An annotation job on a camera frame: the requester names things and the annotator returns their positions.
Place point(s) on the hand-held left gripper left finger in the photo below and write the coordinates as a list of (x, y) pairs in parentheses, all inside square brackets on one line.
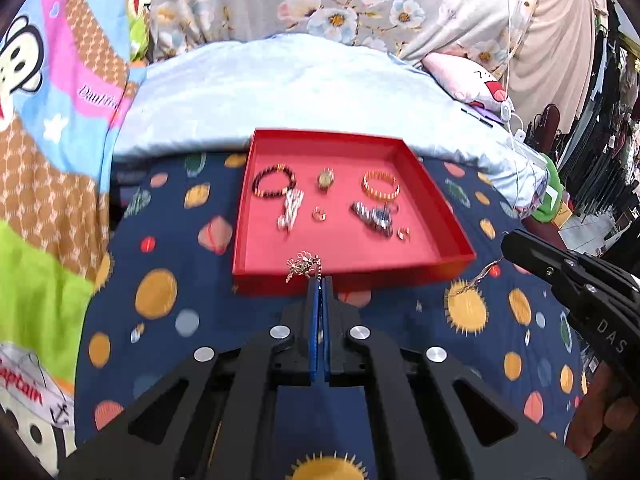
[(314, 332)]

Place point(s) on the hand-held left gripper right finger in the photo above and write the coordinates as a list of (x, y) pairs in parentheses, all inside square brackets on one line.
[(327, 332)]

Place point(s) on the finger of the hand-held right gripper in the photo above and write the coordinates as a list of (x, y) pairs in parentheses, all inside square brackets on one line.
[(545, 275), (575, 262)]

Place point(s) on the red tray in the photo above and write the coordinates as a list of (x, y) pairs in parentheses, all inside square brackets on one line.
[(340, 250)]

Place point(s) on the silver wristwatch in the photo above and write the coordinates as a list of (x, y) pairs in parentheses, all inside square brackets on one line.
[(372, 217)]

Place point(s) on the person's right hand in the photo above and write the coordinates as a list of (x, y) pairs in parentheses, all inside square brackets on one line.
[(595, 410)]

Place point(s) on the maroon cushion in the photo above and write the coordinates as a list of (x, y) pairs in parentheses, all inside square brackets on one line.
[(547, 232)]

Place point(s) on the green plush cushion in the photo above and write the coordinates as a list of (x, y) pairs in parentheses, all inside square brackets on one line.
[(547, 195)]

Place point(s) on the navy planet printed blanket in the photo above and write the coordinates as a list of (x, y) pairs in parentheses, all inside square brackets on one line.
[(200, 270)]

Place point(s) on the hanging dark clothes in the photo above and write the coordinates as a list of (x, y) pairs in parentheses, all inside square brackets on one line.
[(610, 135)]

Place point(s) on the black metal chair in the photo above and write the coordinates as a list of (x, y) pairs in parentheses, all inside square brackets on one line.
[(547, 127)]

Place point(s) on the purple notebook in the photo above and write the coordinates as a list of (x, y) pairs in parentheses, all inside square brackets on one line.
[(482, 112)]

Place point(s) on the pink plush pillow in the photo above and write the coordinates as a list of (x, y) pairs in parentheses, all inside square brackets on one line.
[(465, 77)]

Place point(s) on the beige curtain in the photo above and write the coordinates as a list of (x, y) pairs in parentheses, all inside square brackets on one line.
[(555, 35)]

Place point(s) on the light blue blanket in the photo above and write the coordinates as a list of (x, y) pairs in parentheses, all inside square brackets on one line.
[(300, 90)]

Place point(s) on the colourful cartoon monkey blanket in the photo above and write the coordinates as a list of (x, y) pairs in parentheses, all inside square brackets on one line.
[(55, 110)]

